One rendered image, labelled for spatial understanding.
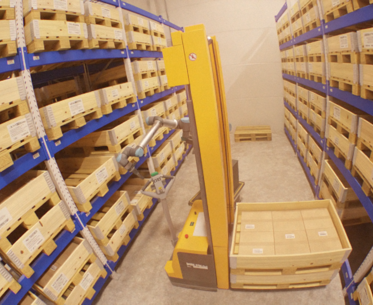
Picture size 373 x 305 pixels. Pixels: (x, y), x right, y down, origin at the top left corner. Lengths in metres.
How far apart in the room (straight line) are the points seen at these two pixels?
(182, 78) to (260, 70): 5.95
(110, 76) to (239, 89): 4.60
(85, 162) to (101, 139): 0.49
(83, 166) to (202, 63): 2.54
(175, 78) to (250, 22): 6.12
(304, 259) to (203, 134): 1.47
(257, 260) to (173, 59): 1.77
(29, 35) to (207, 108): 1.86
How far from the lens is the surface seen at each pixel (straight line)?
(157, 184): 2.21
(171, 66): 1.26
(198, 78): 1.22
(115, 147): 2.80
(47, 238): 2.09
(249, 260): 1.95
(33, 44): 2.20
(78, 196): 2.31
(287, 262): 2.02
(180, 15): 7.61
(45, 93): 3.62
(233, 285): 2.43
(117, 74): 3.78
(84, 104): 2.39
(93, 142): 3.02
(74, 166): 3.43
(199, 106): 1.24
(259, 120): 7.34
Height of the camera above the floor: 2.40
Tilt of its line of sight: 23 degrees down
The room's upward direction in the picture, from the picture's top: 10 degrees counter-clockwise
